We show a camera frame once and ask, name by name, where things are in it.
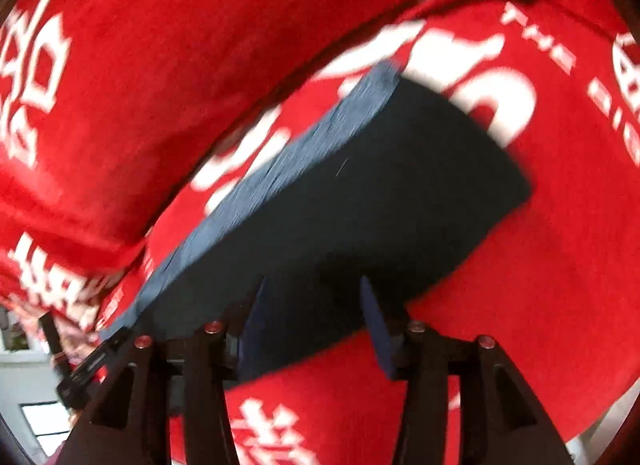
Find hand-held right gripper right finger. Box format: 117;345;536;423
360;276;574;465

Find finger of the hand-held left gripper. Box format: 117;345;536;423
39;314;73;380
55;327;134;410

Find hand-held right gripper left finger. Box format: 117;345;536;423
60;277;269;465

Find bright window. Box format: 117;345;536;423
21;401;72;455

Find red printed bed sheet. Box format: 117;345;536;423
95;0;640;465

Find red printed folded quilt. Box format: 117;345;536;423
0;0;591;333

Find dark blue pants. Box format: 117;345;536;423
100;61;532;391

